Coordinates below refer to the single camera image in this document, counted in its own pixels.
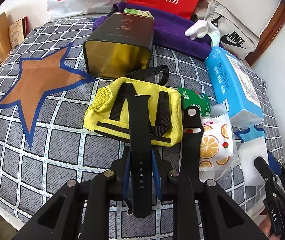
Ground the orange print wet wipe packet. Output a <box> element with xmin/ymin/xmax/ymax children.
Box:
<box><xmin>199</xmin><ymin>114</ymin><xmax>234</xmax><ymax>171</ymax></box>

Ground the grey checked cloth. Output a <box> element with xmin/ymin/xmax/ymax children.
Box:
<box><xmin>0</xmin><ymin>16</ymin><xmax>284</xmax><ymax>239</ymax></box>

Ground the brown framed picture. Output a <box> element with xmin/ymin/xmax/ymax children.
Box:
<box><xmin>9</xmin><ymin>17</ymin><xmax>28</xmax><ymax>49</ymax></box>

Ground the grey Nike waist bag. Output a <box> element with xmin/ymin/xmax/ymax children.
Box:
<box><xmin>195</xmin><ymin>0</ymin><xmax>260</xmax><ymax>60</ymax></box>

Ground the clear bubble wrap bag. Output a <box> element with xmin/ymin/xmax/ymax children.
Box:
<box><xmin>210</xmin><ymin>100</ymin><xmax>230</xmax><ymax>118</ymax></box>

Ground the brown star marker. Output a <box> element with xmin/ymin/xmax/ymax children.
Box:
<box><xmin>0</xmin><ymin>43</ymin><xmax>96</xmax><ymax>147</ymax></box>

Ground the black watch strap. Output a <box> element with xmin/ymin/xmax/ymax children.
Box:
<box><xmin>124</xmin><ymin>82</ymin><xmax>204</xmax><ymax>218</ymax></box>

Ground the blue tissue pack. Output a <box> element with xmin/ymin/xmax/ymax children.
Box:
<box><xmin>205</xmin><ymin>46</ymin><xmax>264</xmax><ymax>129</ymax></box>

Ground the white glove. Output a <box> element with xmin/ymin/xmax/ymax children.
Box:
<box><xmin>185</xmin><ymin>20</ymin><xmax>221</xmax><ymax>48</ymax></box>

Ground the purple towel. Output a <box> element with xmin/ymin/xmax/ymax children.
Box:
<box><xmin>93</xmin><ymin>2</ymin><xmax>211</xmax><ymax>60</ymax></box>

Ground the blue star marker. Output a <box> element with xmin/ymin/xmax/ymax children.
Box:
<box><xmin>234</xmin><ymin>126</ymin><xmax>266</xmax><ymax>142</ymax></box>

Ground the yellow mesh pouch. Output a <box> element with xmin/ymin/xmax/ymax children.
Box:
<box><xmin>83</xmin><ymin>64</ymin><xmax>183</xmax><ymax>147</ymax></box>

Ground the dark green tea tin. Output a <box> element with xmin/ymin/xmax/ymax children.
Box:
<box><xmin>83</xmin><ymin>12</ymin><xmax>154</xmax><ymax>79</ymax></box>

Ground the green snack packet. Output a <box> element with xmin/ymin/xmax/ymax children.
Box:
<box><xmin>178</xmin><ymin>87</ymin><xmax>211</xmax><ymax>117</ymax></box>

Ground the brown wooden door frame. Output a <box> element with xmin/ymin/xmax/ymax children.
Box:
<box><xmin>245</xmin><ymin>2</ymin><xmax>285</xmax><ymax>67</ymax></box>

